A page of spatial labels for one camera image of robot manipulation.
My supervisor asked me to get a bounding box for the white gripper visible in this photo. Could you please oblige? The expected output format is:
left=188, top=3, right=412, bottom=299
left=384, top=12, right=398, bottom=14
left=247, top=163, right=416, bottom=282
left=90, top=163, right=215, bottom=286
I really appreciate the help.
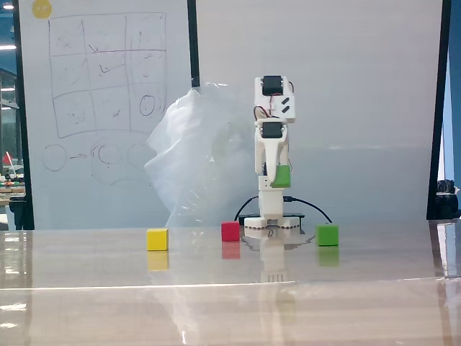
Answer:
left=254, top=120, right=291, bottom=187

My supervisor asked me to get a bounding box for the green wooden cube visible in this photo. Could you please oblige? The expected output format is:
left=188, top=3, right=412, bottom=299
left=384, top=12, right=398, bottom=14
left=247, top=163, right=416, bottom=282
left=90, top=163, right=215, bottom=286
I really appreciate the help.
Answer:
left=315, top=223, right=340, bottom=247
left=270, top=164, right=292, bottom=189

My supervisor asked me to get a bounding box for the red wooden cube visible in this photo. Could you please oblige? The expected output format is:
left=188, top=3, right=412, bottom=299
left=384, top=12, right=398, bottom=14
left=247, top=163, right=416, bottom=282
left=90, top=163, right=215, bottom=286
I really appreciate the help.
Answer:
left=220, top=221, right=241, bottom=242

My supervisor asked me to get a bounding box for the yellow wooden cube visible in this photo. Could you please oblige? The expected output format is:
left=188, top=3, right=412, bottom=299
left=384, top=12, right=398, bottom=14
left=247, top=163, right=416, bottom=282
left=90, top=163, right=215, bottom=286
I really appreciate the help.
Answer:
left=146, top=228, right=170, bottom=252

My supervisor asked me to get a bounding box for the black table clamp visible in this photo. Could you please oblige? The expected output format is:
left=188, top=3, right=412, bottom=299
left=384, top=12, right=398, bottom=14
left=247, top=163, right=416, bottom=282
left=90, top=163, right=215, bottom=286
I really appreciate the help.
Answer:
left=239, top=213, right=306, bottom=223

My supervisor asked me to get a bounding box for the clear plastic bag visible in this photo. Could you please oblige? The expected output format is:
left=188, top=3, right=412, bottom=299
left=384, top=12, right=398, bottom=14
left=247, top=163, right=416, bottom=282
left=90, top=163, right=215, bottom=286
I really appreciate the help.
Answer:
left=143, top=81, right=259, bottom=229

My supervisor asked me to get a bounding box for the plain whiteboard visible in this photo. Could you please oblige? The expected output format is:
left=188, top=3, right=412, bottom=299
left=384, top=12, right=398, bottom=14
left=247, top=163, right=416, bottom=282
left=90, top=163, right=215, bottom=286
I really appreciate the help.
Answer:
left=196, top=0, right=444, bottom=223

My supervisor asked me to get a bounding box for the whiteboard with marker drawings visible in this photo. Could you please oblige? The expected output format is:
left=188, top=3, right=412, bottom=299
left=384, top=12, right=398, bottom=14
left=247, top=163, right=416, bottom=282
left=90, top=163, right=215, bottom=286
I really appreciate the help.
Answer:
left=17, top=0, right=194, bottom=231

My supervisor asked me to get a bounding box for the black and white device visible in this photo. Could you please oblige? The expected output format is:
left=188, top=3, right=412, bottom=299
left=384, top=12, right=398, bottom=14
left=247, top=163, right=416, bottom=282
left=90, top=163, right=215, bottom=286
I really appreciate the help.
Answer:
left=434, top=179, right=461, bottom=220

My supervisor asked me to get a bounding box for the black chair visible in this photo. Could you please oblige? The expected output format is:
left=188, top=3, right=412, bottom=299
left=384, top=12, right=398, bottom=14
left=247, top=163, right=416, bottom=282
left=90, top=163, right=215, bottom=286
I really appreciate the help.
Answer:
left=9, top=194, right=27, bottom=231

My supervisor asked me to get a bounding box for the small red flag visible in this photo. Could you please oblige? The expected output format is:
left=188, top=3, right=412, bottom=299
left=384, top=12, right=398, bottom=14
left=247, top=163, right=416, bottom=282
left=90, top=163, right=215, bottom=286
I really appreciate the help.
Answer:
left=1, top=151, right=17, bottom=177

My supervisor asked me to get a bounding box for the yellow round magnet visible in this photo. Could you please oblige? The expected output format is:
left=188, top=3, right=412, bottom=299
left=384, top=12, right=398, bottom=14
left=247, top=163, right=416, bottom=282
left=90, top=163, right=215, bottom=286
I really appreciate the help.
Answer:
left=32, top=0, right=53, bottom=19

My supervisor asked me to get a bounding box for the red servo wire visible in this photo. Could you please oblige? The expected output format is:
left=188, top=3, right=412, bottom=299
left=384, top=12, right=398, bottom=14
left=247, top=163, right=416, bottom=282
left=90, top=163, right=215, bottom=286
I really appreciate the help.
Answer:
left=254, top=104, right=274, bottom=120

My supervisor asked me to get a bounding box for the black data cable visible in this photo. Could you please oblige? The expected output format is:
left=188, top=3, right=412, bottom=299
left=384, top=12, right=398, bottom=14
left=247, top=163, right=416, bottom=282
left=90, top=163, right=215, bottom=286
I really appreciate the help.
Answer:
left=233, top=196, right=260, bottom=221

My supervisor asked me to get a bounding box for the black power cable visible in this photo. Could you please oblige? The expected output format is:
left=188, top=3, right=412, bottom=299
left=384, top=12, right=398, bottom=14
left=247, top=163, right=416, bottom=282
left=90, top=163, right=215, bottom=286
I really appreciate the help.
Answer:
left=282, top=196, right=334, bottom=225

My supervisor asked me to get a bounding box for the black whiteboard frame post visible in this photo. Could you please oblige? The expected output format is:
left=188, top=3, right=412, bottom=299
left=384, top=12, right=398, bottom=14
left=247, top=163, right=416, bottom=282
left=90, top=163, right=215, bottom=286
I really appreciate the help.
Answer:
left=12, top=0, right=36, bottom=231
left=426, top=0, right=453, bottom=221

